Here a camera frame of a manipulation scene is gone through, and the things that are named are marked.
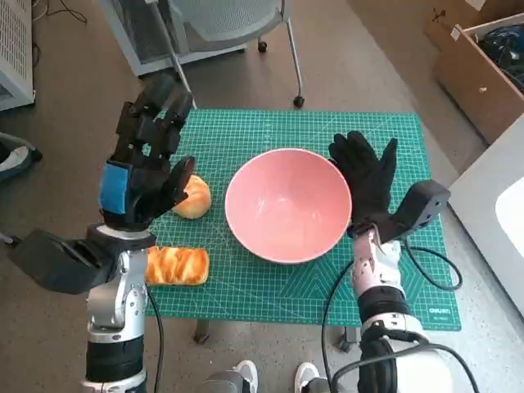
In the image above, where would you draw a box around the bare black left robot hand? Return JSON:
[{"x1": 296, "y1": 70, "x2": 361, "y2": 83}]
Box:
[{"x1": 97, "y1": 73, "x2": 197, "y2": 227}]

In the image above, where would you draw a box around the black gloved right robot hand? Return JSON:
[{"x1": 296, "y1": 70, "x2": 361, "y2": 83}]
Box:
[{"x1": 328, "y1": 130, "x2": 399, "y2": 237}]

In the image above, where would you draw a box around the round bread bun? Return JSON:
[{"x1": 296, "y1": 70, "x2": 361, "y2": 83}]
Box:
[{"x1": 171, "y1": 174, "x2": 213, "y2": 220}]

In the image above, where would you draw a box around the pink bowl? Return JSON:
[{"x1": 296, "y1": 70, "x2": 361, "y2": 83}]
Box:
[{"x1": 224, "y1": 148, "x2": 353, "y2": 266}]

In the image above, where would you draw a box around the rectangular striped bread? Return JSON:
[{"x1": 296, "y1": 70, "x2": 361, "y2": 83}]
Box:
[{"x1": 145, "y1": 245, "x2": 210, "y2": 287}]

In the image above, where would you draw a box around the white desk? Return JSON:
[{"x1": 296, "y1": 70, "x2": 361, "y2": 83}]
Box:
[{"x1": 448, "y1": 120, "x2": 524, "y2": 291}]

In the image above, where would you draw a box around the person's foot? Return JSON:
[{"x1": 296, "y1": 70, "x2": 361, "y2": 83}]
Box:
[{"x1": 0, "y1": 133, "x2": 43, "y2": 183}]

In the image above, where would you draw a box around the green cutting mat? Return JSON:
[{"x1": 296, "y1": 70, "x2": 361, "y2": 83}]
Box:
[{"x1": 145, "y1": 106, "x2": 463, "y2": 332}]

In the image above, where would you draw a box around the cardboard box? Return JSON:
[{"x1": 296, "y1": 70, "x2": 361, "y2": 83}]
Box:
[{"x1": 423, "y1": 0, "x2": 524, "y2": 144}]

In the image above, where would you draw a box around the white rounded object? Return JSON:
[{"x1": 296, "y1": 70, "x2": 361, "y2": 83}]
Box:
[{"x1": 494, "y1": 176, "x2": 524, "y2": 249}]

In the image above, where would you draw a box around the grey mesh office chair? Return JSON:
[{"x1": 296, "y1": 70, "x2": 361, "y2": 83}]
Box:
[{"x1": 163, "y1": 0, "x2": 307, "y2": 108}]

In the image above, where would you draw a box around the white perforated cabinet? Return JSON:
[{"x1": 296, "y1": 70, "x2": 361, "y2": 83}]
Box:
[{"x1": 0, "y1": 0, "x2": 37, "y2": 111}]

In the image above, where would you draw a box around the white and grey foot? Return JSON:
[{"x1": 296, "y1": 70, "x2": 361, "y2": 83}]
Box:
[
  {"x1": 204, "y1": 359, "x2": 260, "y2": 393},
  {"x1": 295, "y1": 361, "x2": 341, "y2": 393}
]

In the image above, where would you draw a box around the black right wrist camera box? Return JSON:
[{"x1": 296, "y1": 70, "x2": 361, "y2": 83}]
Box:
[{"x1": 382, "y1": 179, "x2": 452, "y2": 242}]

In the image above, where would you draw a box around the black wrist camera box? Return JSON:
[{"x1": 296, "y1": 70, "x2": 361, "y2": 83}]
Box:
[
  {"x1": 382, "y1": 179, "x2": 452, "y2": 242},
  {"x1": 7, "y1": 228, "x2": 120, "y2": 295}
]

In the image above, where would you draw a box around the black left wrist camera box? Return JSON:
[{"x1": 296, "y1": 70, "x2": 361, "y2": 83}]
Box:
[{"x1": 7, "y1": 228, "x2": 120, "y2": 295}]

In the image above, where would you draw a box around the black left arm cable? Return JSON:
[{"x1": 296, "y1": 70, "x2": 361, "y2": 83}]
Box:
[{"x1": 147, "y1": 282, "x2": 165, "y2": 393}]

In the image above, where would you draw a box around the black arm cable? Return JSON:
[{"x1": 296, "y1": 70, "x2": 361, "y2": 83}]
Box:
[
  {"x1": 321, "y1": 241, "x2": 480, "y2": 393},
  {"x1": 147, "y1": 282, "x2": 165, "y2": 393}
]

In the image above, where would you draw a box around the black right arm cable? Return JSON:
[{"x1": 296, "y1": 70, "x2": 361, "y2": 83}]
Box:
[{"x1": 321, "y1": 241, "x2": 480, "y2": 393}]

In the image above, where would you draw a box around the black floor cable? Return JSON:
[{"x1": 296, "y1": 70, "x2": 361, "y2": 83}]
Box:
[{"x1": 32, "y1": 0, "x2": 89, "y2": 24}]

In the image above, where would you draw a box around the bundle of dark cables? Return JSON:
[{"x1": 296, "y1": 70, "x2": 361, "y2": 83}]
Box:
[{"x1": 477, "y1": 24, "x2": 524, "y2": 95}]

